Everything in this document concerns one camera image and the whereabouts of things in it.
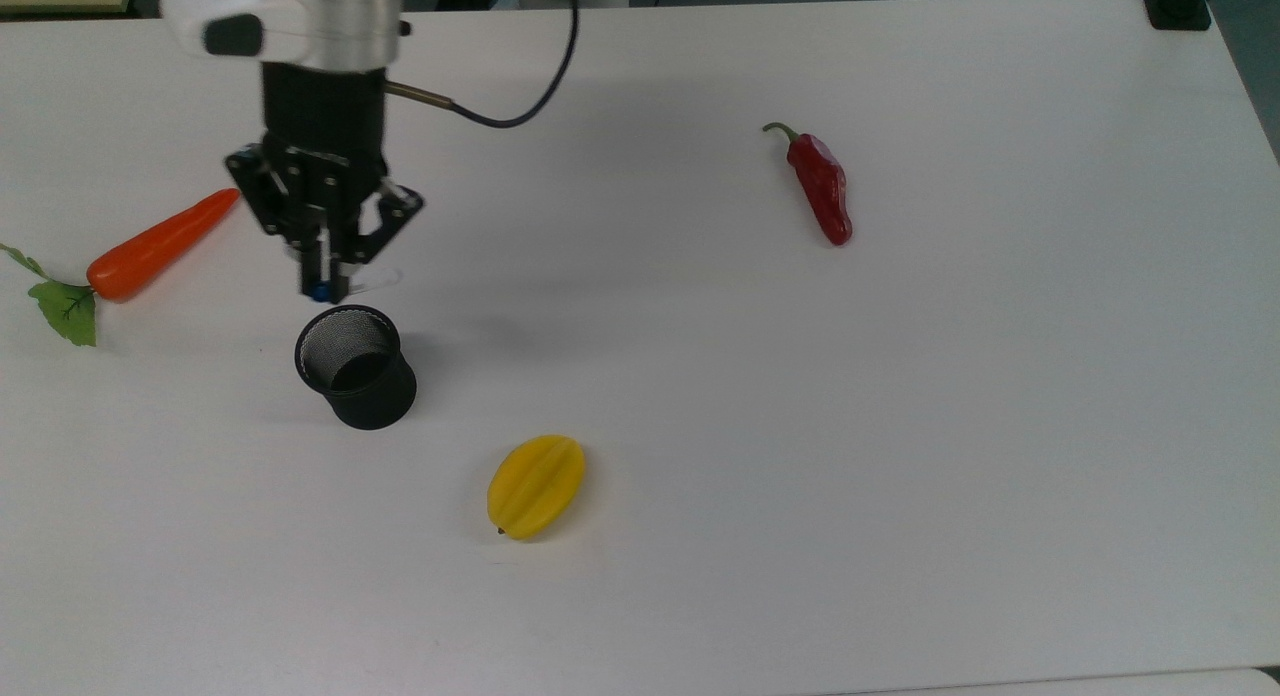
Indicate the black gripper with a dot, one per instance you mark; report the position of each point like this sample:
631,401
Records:
322,126

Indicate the white marker pen blue cap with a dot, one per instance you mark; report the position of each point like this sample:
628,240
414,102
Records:
320,294

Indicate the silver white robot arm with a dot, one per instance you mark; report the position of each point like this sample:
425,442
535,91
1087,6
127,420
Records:
330,26

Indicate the black mesh pen holder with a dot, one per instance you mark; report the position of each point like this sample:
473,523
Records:
375,396

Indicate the orange toy carrot green leaves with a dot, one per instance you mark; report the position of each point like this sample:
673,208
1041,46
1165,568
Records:
150,251

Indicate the yellow toy starfruit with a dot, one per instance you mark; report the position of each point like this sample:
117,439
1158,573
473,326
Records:
537,486

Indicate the red toy chili pepper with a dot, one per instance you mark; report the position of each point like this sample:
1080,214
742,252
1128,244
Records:
822,186

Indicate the black table clamp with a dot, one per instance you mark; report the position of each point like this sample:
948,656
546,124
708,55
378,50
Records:
1180,4

